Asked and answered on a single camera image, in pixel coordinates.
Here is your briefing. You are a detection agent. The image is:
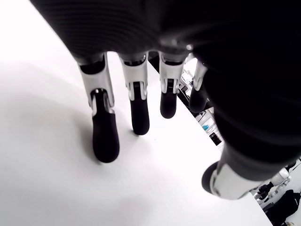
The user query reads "small black box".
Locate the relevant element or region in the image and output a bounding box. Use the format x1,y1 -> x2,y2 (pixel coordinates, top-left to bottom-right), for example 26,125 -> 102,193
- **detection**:
209,132 -> 223,146

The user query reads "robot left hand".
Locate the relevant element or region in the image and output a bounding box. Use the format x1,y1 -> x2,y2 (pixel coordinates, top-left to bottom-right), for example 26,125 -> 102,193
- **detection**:
29,0 -> 301,201

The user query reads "white humanoid robot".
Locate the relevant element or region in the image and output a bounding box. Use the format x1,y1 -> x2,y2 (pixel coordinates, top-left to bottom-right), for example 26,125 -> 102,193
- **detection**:
256,160 -> 294,205

